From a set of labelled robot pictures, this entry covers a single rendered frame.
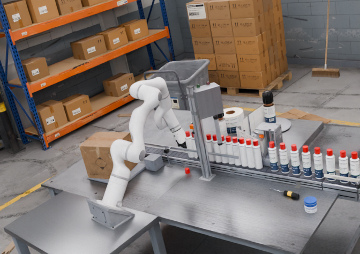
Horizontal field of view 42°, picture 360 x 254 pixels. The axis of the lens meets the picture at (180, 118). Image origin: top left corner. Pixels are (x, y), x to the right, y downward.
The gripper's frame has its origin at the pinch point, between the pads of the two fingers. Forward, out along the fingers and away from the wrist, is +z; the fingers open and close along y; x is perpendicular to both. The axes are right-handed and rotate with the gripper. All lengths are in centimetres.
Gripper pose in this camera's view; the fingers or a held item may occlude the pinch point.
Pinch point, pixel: (185, 148)
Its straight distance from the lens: 350.7
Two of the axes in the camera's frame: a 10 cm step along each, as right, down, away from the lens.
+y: 5.7, -4.1, 7.1
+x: -6.9, 2.3, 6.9
